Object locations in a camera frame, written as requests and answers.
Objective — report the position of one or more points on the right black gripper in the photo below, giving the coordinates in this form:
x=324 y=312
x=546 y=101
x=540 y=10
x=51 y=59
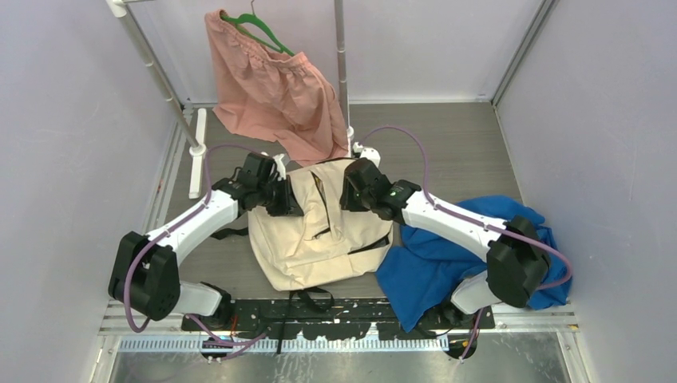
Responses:
x=346 y=200

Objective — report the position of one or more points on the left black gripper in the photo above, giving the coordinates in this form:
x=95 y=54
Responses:
x=288 y=205

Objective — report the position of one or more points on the beige canvas backpack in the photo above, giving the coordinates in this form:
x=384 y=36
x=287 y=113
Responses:
x=323 y=244

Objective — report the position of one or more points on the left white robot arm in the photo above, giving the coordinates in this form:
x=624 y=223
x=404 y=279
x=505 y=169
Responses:
x=146 y=277

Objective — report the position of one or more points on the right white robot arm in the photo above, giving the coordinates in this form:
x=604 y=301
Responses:
x=516 y=263

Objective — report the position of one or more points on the white clothes rack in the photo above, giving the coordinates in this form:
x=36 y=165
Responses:
x=195 y=138

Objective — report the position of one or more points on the pink cloth garment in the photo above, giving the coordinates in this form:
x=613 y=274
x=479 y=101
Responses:
x=276 y=97

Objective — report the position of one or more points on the blue cloth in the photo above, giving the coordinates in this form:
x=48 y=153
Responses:
x=422 y=272

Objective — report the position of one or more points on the green clothes hanger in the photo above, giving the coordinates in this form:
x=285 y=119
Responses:
x=269 y=39

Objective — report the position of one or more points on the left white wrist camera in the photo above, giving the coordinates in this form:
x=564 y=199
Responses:
x=281 y=162

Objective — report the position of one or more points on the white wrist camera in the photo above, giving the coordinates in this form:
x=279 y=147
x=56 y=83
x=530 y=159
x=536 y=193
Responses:
x=281 y=162
x=361 y=151

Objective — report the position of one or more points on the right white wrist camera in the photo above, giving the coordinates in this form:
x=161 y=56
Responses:
x=361 y=151

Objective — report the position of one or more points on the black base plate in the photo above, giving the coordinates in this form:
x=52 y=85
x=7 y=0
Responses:
x=348 y=318

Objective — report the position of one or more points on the white slotted cable duct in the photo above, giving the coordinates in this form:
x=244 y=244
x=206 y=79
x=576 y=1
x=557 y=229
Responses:
x=188 y=343

